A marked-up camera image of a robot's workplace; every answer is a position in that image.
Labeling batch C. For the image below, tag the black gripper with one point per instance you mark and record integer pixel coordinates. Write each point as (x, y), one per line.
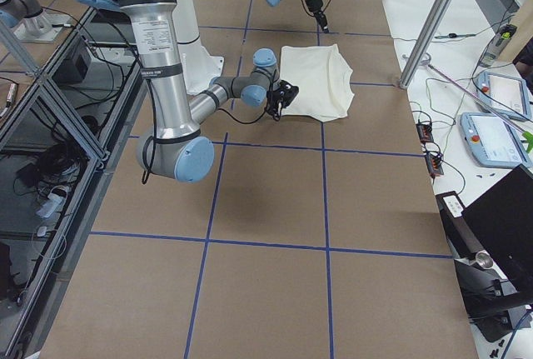
(315, 4)
(275, 102)

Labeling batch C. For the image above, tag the cream long-sleeve printed shirt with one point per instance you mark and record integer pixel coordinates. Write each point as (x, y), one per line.
(323, 77)

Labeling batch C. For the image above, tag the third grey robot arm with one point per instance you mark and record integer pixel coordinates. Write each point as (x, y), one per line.
(29, 21)

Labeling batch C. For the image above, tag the orange black connector module far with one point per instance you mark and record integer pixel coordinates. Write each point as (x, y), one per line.
(424, 131)

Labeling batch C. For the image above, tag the orange black connector module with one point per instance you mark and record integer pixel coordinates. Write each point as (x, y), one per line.
(434, 164)
(424, 131)

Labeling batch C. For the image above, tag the orange black connector module near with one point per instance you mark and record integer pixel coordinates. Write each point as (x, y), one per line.
(434, 164)

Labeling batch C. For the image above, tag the teach pendant far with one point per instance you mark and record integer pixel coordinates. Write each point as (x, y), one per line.
(505, 94)

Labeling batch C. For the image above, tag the teach pendant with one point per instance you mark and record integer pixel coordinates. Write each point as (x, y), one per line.
(505, 94)
(491, 142)

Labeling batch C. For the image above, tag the teach pendant near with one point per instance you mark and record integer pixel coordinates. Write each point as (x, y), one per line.
(491, 142)

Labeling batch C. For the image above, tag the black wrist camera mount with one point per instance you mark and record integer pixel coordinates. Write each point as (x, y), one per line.
(274, 109)

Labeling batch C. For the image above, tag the green strap wristwatch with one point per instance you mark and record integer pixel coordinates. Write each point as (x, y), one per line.
(454, 36)

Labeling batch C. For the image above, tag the aluminium frame post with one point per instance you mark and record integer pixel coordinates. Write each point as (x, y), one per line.
(423, 41)

